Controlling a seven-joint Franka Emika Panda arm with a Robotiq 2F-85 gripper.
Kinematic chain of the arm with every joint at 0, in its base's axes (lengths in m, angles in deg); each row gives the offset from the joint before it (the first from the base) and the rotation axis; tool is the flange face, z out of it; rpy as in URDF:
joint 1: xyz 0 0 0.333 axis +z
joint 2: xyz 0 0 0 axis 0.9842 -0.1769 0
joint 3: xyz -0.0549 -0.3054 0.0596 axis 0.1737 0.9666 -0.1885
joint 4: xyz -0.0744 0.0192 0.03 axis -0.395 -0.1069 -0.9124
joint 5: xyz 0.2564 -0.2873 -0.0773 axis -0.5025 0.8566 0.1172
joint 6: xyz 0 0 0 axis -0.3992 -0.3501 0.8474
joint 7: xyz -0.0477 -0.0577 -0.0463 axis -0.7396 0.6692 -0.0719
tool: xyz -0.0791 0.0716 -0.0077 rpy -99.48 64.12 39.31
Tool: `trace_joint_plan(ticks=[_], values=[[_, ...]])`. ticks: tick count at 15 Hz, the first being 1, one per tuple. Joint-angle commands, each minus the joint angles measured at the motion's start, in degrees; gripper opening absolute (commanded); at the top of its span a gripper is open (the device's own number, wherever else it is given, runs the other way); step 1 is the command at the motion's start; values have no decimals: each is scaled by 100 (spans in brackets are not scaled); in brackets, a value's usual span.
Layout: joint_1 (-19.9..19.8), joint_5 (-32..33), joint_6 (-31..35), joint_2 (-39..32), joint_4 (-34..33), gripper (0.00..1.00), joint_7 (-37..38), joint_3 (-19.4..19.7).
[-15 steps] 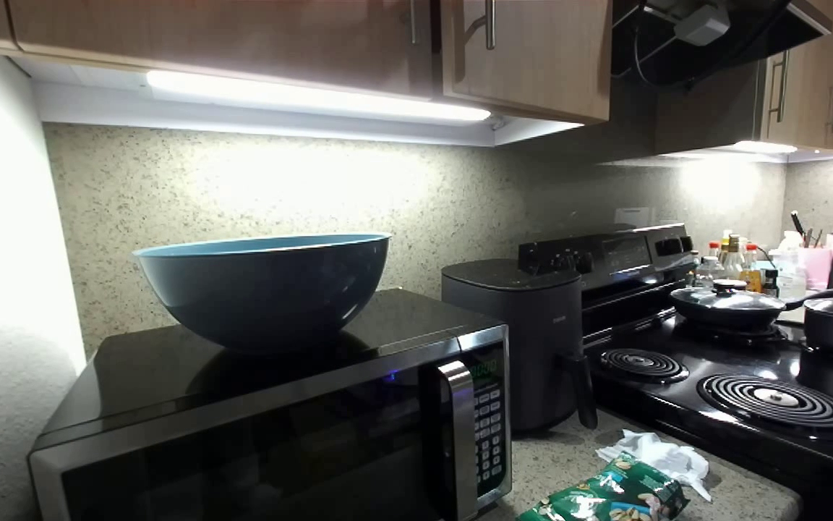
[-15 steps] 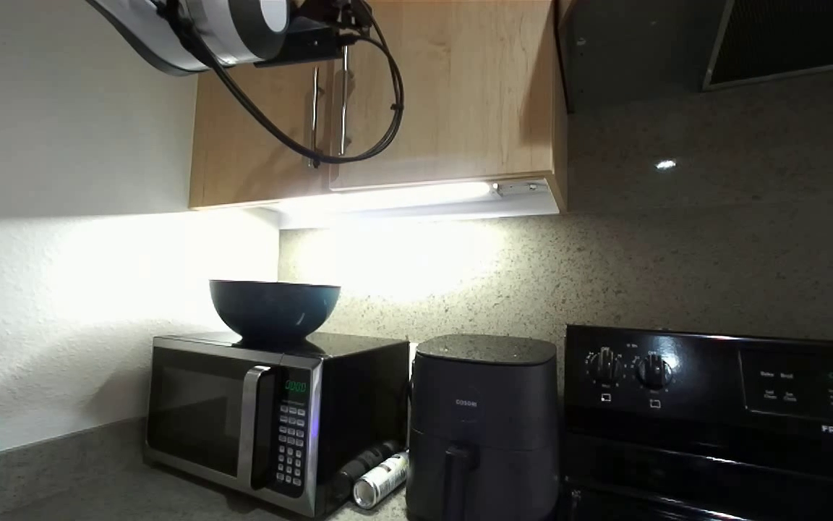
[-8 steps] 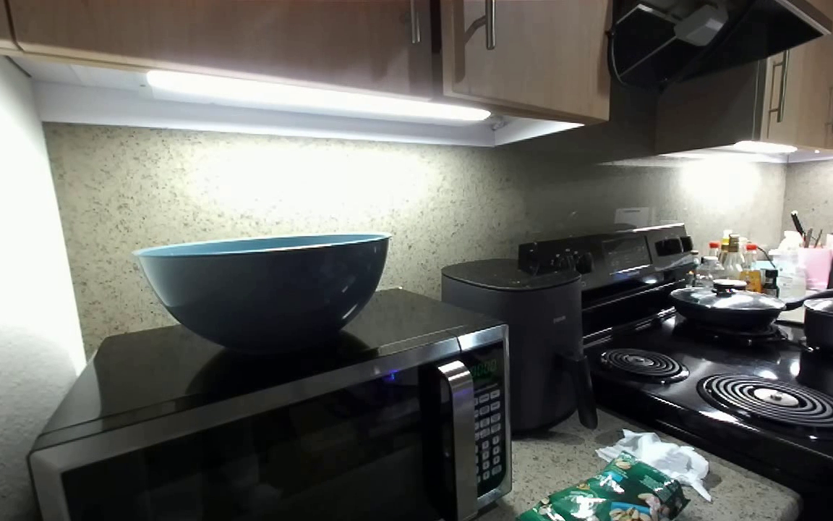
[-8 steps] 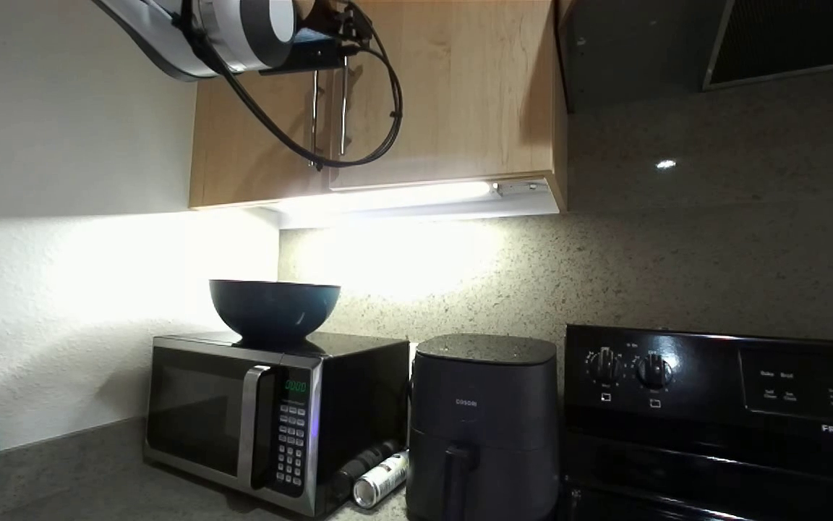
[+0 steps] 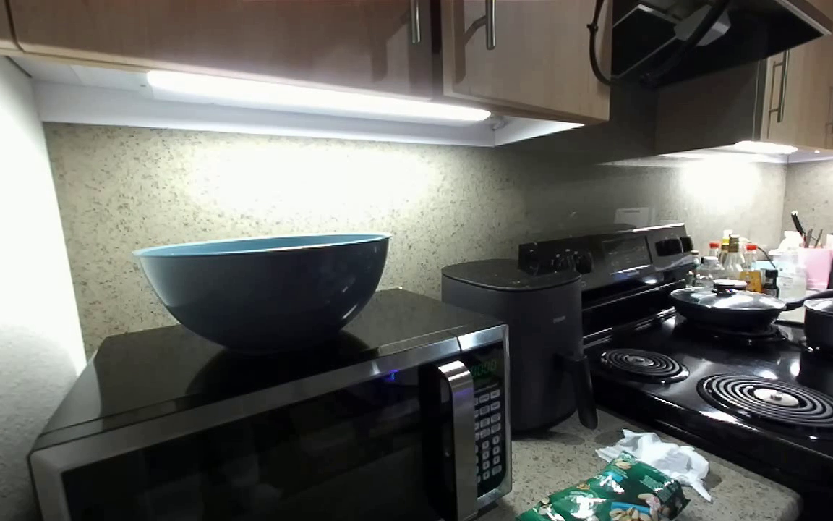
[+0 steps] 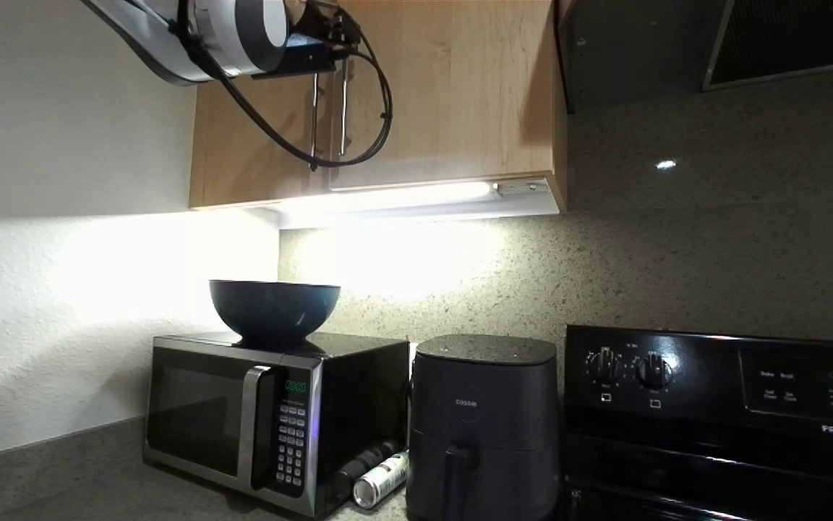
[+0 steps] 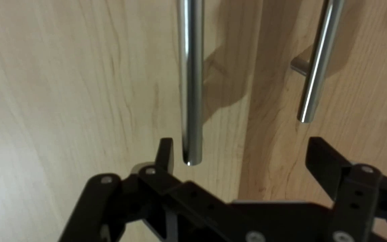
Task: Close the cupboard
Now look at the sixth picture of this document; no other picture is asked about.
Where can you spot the black electric stove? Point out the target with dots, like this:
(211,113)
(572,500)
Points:
(724,436)

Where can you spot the black steel microwave oven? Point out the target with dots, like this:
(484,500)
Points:
(216,407)

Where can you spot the dark grey air fryer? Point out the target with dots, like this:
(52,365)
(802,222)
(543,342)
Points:
(481,407)

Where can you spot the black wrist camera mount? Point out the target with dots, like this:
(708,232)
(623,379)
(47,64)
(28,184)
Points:
(302,60)

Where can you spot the black range hood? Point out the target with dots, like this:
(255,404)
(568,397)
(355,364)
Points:
(649,47)

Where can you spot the black stove knob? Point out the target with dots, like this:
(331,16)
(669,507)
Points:
(602,365)
(655,372)

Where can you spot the dark bottle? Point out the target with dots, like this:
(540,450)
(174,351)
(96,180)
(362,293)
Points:
(360,466)

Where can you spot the dark blue bowl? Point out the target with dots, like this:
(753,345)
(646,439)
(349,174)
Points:
(273,309)

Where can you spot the white spray can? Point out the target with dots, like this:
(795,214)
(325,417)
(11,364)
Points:
(384,478)

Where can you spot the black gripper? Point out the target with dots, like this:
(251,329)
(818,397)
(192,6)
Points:
(325,22)

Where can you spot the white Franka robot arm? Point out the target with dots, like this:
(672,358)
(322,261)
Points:
(234,34)

